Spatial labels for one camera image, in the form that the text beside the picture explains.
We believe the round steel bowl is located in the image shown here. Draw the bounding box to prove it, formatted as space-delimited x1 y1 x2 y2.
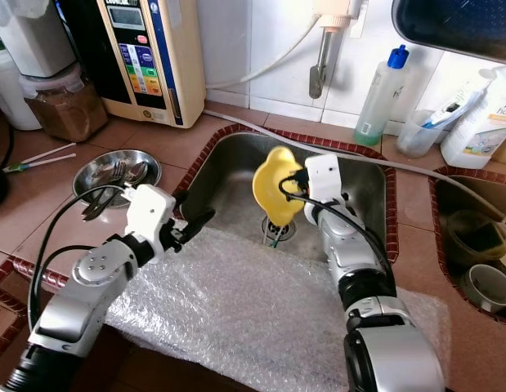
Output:
73 149 163 209

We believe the clear bubble wrap sheet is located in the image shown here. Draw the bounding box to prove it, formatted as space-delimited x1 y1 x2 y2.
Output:
105 229 450 392

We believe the white plastic container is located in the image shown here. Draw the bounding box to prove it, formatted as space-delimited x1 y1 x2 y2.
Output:
3 0 78 78

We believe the white cup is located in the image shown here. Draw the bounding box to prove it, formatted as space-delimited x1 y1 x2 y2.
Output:
459 263 506 313

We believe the blue white toothbrush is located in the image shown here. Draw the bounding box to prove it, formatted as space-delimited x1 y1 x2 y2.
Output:
423 82 490 130

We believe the beige water ionizer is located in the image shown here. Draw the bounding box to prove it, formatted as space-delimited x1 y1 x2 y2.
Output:
58 0 207 129

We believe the steel fork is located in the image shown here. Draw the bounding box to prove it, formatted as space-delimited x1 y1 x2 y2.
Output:
104 161 127 205

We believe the clear jar brown powder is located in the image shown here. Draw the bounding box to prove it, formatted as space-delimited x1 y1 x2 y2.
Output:
24 64 109 142

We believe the thin white stick green tip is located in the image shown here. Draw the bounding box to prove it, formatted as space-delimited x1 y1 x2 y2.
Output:
3 153 78 174

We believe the clear plastic cup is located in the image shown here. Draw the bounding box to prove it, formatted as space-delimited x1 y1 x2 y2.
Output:
396 110 447 158

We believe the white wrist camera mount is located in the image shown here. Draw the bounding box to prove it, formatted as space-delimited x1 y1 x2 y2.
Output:
124 184 177 246
304 154 343 205

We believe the steel spoon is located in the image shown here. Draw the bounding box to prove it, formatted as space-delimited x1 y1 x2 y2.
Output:
124 161 149 190

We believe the white detergent bottle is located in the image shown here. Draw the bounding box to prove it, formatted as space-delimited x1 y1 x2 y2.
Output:
441 65 506 170

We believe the stainless steel sink basin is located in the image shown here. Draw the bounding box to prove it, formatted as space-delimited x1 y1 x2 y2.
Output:
177 127 401 262
428 166 506 315

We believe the dark green bowl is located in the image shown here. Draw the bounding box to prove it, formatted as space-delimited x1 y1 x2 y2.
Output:
445 210 506 266

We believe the white jug green lid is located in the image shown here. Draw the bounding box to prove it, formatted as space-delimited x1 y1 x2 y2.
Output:
0 41 45 131

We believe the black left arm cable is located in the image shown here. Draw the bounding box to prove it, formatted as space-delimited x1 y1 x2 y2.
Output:
28 185 139 332

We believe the grey wall tap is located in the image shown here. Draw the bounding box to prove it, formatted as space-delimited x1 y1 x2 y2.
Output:
310 0 368 100

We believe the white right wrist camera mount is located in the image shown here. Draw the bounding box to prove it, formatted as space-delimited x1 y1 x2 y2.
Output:
304 154 343 205

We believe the green soap bottle blue cap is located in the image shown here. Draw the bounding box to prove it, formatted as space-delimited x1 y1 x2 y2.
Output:
353 45 410 148

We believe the black frying pan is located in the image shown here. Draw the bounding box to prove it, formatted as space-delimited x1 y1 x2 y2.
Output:
392 0 506 66

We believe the yellow plastic cup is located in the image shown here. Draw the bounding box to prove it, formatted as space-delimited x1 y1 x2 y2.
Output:
253 145 307 228

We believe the short white hose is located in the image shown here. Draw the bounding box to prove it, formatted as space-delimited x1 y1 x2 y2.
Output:
206 16 325 91

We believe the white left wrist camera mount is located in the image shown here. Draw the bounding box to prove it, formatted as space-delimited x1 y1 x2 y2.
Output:
124 184 177 246

